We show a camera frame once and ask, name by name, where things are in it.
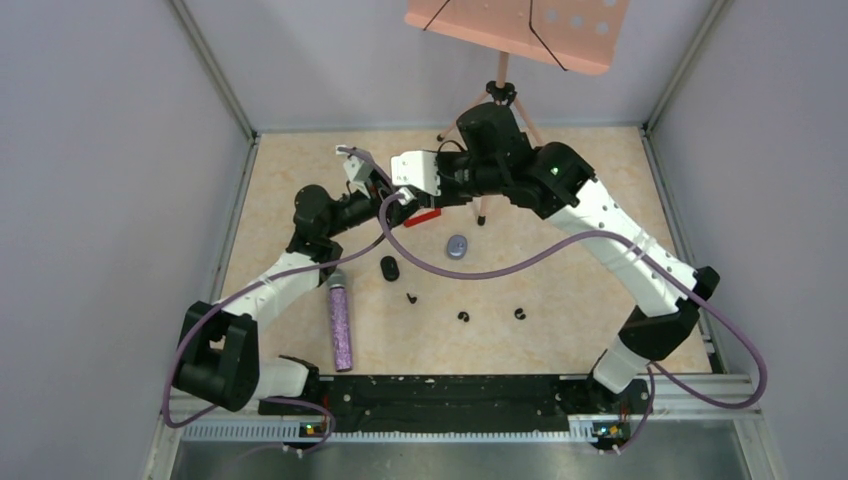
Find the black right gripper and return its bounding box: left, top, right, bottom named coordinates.
left=419, top=151, right=507, bottom=209

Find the black oval earbud case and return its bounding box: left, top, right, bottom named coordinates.
left=379, top=255, right=400, bottom=282

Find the silver blue earbud charging case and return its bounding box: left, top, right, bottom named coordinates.
left=445, top=235, right=468, bottom=260

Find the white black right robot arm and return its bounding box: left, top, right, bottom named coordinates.
left=425, top=102, right=720, bottom=412

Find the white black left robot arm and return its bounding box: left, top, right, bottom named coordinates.
left=163, top=182, right=419, bottom=414

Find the red toy window brick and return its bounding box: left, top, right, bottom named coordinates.
left=403, top=208, right=442, bottom=228

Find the purple glitter microphone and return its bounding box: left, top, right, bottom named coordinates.
left=327, top=269, right=354, bottom=372

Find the pink music stand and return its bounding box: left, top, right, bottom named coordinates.
left=404, top=0, right=632, bottom=229

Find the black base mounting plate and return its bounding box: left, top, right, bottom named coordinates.
left=258, top=374, right=649, bottom=434

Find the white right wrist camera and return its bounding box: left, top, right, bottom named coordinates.
left=390, top=150, right=441, bottom=208

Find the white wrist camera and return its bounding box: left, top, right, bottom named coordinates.
left=390, top=150, right=441, bottom=208
left=335, top=145, right=374, bottom=197

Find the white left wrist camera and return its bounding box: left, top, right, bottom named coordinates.
left=335, top=145, right=374, bottom=197

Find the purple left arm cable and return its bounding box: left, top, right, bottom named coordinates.
left=161, top=146, right=399, bottom=457

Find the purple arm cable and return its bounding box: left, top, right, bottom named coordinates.
left=378, top=192, right=770, bottom=454
left=161, top=146, right=399, bottom=457

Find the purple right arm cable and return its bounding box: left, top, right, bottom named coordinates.
left=378, top=192, right=770, bottom=454

